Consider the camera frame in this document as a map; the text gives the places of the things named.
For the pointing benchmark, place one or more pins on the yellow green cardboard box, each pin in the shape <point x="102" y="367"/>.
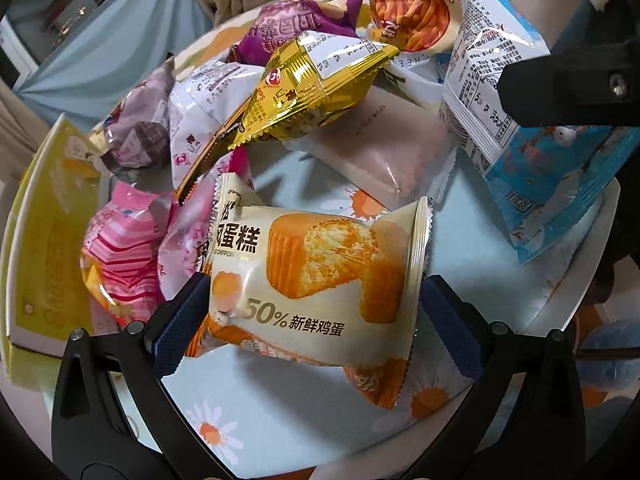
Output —
<point x="45" y="240"/>

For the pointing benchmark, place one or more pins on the purple snack packet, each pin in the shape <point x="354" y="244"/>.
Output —
<point x="280" y="25"/>

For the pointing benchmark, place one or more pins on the cream cake snack packet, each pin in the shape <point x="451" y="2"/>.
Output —
<point x="310" y="280"/>

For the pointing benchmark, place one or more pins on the light blue curtain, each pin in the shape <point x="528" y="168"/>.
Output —
<point x="115" y="50"/>

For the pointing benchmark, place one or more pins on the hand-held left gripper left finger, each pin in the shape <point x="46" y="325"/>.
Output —
<point x="176" y="332"/>

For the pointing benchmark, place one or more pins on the white pink snack packet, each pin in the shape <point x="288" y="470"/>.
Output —
<point x="200" y="105"/>

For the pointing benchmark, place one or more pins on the gold snack packet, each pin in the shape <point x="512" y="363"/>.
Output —
<point x="295" y="90"/>

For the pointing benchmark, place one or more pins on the orange sticks snack packet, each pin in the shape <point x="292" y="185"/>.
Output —
<point x="410" y="10"/>

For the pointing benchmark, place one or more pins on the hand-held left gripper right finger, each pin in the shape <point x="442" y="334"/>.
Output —
<point x="450" y="330"/>

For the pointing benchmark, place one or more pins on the blue white snack packet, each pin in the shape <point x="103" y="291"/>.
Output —
<point x="540" y="195"/>

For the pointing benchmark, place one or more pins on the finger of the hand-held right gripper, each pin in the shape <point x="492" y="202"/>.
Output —
<point x="565" y="90"/>

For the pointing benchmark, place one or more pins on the plain white snack packet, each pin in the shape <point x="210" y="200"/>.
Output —
<point x="415" y="75"/>

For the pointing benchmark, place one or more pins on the pink striped snack packet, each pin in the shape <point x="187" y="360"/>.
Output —
<point x="120" y="245"/>

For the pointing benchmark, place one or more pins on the window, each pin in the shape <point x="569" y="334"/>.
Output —
<point x="65" y="5"/>

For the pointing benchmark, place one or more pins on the frosted pink snack packet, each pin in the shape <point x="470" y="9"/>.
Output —
<point x="390" y="145"/>

